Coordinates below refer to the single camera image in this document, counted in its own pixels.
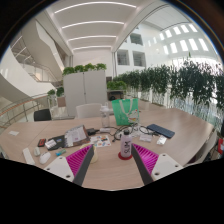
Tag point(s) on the row of green indoor trees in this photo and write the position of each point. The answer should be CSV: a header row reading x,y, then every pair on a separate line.
x,y
186,85

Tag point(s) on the white paper sheet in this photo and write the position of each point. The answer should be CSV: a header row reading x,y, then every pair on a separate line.
x,y
14,133

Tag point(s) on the small white device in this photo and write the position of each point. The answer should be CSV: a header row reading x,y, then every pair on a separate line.
x,y
105,130

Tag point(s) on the white cabinet topped with plants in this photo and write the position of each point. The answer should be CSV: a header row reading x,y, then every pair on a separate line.
x,y
85,91

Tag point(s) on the clear plastic shaker bottle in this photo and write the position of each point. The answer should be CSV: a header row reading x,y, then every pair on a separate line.
x,y
105,116

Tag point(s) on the white sachet packet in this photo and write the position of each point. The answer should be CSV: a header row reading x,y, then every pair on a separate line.
x,y
161,140

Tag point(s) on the black power adapter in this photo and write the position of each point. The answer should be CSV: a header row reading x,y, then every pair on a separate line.
x,y
91,131

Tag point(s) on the flat round red coaster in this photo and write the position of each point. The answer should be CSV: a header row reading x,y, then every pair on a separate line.
x,y
125,158

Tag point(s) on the small planter with green plants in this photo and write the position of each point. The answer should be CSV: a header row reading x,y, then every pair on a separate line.
x,y
58,95

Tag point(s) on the printed magazine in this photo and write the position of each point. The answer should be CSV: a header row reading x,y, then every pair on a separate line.
x,y
77,136

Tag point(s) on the lilac drink bottle black cap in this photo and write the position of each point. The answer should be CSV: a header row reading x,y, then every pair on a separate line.
x,y
126,145

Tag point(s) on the cream yellow mug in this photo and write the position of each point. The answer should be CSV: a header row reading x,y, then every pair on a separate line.
x,y
95,156

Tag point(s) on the green tote bag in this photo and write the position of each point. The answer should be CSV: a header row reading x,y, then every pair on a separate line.
x,y
121,111

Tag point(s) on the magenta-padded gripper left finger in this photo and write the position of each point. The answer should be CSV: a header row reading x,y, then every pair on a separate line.
x,y
78,160

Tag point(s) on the colourful sticker sheet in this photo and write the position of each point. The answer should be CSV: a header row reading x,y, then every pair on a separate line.
x,y
100,141

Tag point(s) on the glass balustrade with wooden handrail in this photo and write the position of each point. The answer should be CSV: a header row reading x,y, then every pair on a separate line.
x,y
20,110

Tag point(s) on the black wallet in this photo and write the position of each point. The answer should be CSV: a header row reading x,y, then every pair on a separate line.
x,y
60,140

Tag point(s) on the white computer mouse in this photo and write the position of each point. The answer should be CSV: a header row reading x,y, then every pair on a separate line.
x,y
45,158

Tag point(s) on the ceiling light strips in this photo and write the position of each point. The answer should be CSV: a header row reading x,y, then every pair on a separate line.
x,y
95,23

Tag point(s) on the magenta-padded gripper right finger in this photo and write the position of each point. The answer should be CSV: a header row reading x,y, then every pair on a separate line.
x,y
146,160

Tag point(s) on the small green blue marker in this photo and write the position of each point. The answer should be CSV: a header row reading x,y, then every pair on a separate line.
x,y
60,152

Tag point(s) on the white shell chair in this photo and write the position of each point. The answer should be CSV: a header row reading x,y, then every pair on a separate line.
x,y
203,150

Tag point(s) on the small red black box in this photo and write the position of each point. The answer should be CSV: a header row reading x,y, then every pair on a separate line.
x,y
41,142

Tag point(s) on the black chair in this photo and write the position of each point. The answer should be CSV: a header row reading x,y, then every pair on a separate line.
x,y
42,115

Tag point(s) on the small white flat box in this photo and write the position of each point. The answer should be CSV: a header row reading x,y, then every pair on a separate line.
x,y
145,138

